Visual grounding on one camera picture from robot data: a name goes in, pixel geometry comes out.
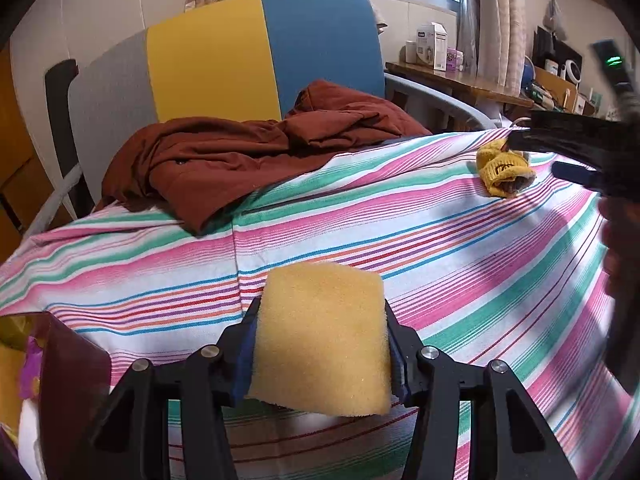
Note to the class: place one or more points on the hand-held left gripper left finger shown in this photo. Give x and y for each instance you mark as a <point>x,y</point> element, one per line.
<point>245,355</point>

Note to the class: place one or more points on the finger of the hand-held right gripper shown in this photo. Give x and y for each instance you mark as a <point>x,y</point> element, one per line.
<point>530,141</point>
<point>575,174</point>

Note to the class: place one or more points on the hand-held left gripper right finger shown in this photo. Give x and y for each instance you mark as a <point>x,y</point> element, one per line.
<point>398,360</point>

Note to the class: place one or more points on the square yellow sponge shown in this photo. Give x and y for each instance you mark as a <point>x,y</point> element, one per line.
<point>320,340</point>

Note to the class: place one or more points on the dark red container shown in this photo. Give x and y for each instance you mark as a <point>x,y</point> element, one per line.
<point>75,360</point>

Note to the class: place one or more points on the person's right hand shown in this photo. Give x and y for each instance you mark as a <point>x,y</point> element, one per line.
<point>622,250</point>

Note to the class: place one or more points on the blue container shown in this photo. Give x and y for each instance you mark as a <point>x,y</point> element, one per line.
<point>528,77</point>

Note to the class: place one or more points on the white round fan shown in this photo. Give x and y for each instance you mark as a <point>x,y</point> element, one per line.
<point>571,71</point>

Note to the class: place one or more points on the black monitor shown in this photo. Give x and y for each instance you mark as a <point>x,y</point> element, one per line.
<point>550,45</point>

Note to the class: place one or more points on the wooden desk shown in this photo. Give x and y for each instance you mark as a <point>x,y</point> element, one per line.
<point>450,77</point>

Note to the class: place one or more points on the purple small box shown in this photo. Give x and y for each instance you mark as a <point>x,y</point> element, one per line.
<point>454,59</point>

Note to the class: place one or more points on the striped bed sheet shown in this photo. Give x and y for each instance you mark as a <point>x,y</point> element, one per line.
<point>400,240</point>

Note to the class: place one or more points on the pale long curtain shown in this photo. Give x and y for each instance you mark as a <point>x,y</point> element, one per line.
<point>495,25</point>

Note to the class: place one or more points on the grey hanging bag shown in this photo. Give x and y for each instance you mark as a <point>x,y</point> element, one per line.
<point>554,15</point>

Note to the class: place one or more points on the white carton box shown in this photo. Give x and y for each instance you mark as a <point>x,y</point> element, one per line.
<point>431,45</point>

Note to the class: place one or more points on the white jar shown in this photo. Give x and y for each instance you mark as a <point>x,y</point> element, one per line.
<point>411,52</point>

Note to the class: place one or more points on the brown red garment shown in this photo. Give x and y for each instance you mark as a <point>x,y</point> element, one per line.
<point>225,160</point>

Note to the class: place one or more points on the purple small item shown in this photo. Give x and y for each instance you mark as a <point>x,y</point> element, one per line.
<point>30,365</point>

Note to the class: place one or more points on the grey yellow blue chair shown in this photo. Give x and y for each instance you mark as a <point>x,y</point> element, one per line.
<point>200,60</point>

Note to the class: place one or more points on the grey bed rail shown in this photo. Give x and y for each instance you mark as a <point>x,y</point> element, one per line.
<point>55,195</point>
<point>450,105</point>

